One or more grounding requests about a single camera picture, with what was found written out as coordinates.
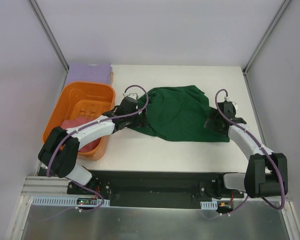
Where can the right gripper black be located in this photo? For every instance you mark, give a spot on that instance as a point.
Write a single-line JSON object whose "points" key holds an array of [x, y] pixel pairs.
{"points": [[212, 121]]}

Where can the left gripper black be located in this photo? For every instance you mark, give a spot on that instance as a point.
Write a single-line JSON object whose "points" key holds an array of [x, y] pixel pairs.
{"points": [[142, 120]]}

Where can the dark green t shirt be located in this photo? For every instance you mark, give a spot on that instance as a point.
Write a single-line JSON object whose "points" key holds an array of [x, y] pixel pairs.
{"points": [[178, 114]]}

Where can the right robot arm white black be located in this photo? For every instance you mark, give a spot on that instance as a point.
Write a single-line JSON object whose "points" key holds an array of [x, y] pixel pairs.
{"points": [[266, 173]]}

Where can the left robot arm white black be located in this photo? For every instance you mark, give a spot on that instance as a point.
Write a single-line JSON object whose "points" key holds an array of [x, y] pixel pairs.
{"points": [[60, 151]]}

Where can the folded beige t shirt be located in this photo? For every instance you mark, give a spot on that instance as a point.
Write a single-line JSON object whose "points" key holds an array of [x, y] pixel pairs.
{"points": [[111, 77]]}

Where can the folded purple t shirt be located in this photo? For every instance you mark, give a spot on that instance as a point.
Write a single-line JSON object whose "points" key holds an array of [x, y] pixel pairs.
{"points": [[80, 72]]}

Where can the orange plastic basket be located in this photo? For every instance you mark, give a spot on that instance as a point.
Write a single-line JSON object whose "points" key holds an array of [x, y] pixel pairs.
{"points": [[81, 99]]}

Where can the pink red t shirt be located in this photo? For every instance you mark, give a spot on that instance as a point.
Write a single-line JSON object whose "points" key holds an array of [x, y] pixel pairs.
{"points": [[78, 121]]}

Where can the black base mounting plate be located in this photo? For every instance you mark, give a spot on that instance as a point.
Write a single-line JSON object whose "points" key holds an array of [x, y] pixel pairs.
{"points": [[169, 190]]}

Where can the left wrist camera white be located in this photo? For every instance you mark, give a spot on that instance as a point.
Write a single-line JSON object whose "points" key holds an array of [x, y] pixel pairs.
{"points": [[131, 95]]}

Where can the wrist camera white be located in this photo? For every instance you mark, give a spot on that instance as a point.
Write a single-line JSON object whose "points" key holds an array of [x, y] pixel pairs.
{"points": [[235, 105], [131, 95]]}

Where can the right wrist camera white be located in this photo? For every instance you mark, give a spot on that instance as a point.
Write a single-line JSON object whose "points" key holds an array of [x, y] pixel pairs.
{"points": [[235, 105]]}

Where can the right white cable duct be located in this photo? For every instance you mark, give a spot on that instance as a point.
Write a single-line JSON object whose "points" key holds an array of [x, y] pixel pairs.
{"points": [[209, 205]]}

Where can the white cable duct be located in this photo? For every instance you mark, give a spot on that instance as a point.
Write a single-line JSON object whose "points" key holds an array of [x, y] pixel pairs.
{"points": [[209, 205], [69, 201]]}

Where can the left aluminium frame post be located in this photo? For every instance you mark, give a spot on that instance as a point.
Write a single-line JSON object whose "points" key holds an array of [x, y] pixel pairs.
{"points": [[48, 33]]}

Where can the aluminium frame post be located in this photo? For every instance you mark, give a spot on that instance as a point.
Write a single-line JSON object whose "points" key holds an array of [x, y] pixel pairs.
{"points": [[267, 34], [48, 33]]}

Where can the left white cable duct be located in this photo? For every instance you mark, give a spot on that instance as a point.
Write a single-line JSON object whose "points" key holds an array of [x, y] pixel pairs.
{"points": [[69, 201]]}

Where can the aluminium front rail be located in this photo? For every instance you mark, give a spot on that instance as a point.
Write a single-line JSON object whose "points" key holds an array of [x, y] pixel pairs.
{"points": [[44, 186]]}

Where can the right aluminium frame post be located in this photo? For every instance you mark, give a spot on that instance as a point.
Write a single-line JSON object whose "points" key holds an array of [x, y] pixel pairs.
{"points": [[267, 34]]}

